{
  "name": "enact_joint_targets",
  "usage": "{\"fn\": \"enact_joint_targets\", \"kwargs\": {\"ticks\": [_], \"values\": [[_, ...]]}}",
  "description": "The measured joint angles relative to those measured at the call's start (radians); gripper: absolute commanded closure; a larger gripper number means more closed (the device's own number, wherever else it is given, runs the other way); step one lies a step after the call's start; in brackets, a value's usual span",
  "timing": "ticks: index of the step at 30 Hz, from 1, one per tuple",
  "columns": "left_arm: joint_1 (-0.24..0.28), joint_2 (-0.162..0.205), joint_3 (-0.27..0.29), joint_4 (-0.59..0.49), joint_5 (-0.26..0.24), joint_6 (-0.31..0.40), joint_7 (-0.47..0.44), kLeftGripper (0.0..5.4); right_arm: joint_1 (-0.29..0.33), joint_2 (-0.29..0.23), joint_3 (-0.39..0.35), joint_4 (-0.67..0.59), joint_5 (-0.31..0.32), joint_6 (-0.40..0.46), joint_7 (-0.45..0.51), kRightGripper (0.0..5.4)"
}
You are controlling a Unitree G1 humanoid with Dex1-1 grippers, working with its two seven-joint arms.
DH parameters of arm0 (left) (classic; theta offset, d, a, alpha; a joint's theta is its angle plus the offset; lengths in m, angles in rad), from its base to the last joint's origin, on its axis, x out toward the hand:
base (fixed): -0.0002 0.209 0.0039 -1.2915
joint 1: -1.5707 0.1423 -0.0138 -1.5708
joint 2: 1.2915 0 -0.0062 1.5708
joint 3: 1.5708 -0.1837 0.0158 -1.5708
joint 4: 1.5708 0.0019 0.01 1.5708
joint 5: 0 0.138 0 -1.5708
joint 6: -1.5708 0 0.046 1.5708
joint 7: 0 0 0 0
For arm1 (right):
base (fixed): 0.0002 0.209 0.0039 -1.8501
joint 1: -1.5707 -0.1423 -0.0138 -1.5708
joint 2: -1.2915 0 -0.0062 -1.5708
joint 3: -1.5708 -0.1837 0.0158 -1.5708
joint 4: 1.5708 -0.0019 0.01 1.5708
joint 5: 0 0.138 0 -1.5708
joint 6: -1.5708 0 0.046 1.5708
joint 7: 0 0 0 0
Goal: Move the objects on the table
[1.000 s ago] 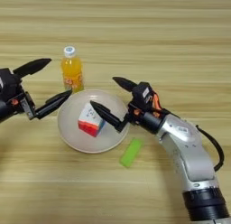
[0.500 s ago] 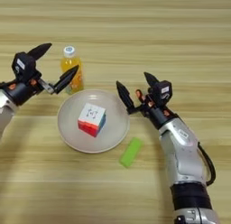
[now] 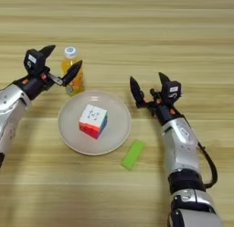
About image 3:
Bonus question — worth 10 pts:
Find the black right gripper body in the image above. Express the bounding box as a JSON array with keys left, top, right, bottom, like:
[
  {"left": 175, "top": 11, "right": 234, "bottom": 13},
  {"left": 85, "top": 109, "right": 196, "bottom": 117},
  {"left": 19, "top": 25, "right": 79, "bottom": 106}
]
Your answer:
[{"left": 148, "top": 88, "right": 185, "bottom": 126}]

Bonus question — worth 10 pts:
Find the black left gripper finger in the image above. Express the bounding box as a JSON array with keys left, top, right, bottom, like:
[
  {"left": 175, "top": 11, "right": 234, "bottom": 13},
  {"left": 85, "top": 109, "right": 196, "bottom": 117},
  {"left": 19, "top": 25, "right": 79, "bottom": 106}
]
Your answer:
[
  {"left": 48, "top": 59, "right": 84, "bottom": 88},
  {"left": 38, "top": 44, "right": 57, "bottom": 59}
]

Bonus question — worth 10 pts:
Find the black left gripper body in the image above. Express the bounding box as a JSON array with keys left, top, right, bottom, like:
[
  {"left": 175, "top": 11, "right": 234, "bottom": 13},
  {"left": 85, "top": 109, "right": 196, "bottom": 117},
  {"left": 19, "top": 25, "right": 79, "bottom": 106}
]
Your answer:
[{"left": 13, "top": 72, "right": 59, "bottom": 102}]

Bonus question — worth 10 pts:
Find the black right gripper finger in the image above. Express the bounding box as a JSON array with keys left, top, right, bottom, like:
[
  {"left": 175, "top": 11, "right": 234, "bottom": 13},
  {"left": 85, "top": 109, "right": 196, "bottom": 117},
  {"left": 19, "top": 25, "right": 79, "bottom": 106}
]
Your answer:
[
  {"left": 129, "top": 75, "right": 154, "bottom": 109},
  {"left": 157, "top": 71, "right": 172, "bottom": 85}
]

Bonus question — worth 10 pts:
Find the orange juice bottle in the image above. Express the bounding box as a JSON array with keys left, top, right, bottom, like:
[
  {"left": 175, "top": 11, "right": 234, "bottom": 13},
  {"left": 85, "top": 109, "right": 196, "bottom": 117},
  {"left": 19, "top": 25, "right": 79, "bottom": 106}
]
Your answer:
[{"left": 60, "top": 46, "right": 86, "bottom": 96}]

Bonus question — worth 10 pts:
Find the multicoloured puzzle cube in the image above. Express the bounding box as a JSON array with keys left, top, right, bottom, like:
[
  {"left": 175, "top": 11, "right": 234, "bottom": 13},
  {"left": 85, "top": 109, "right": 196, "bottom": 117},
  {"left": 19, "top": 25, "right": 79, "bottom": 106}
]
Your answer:
[{"left": 78, "top": 103, "right": 109, "bottom": 140}]

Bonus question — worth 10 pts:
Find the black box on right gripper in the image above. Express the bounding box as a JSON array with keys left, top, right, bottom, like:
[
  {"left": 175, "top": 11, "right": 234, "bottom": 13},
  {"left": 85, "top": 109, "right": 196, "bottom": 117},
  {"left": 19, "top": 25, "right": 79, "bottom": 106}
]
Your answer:
[{"left": 160, "top": 80, "right": 183, "bottom": 107}]

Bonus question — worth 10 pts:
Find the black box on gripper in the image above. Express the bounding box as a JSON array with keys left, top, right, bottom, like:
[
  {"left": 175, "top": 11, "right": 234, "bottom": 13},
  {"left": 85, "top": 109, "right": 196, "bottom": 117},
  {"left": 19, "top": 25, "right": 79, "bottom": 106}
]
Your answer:
[
  {"left": 23, "top": 49, "right": 48, "bottom": 77},
  {"left": 160, "top": 80, "right": 183, "bottom": 107}
]

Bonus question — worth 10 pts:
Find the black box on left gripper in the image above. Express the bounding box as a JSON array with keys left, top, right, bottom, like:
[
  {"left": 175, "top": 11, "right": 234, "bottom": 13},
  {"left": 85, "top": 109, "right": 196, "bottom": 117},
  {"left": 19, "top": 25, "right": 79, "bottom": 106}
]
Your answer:
[{"left": 23, "top": 49, "right": 48, "bottom": 77}]

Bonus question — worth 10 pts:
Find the beige round plate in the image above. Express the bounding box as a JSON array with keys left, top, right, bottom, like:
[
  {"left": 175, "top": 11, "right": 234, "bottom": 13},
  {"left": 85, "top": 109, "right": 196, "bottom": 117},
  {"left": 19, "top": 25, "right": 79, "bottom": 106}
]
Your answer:
[{"left": 57, "top": 90, "right": 133, "bottom": 157}]

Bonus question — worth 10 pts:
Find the green rectangular block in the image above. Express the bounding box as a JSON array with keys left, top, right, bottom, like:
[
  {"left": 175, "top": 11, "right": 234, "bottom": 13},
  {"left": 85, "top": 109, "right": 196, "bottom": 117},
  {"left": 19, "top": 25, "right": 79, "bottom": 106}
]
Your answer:
[{"left": 120, "top": 138, "right": 147, "bottom": 172}]

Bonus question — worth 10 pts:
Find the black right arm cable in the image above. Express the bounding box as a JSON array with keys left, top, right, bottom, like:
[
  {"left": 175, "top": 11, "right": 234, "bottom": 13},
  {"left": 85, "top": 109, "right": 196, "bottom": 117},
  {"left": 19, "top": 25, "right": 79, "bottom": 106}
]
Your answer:
[{"left": 197, "top": 141, "right": 219, "bottom": 189}]

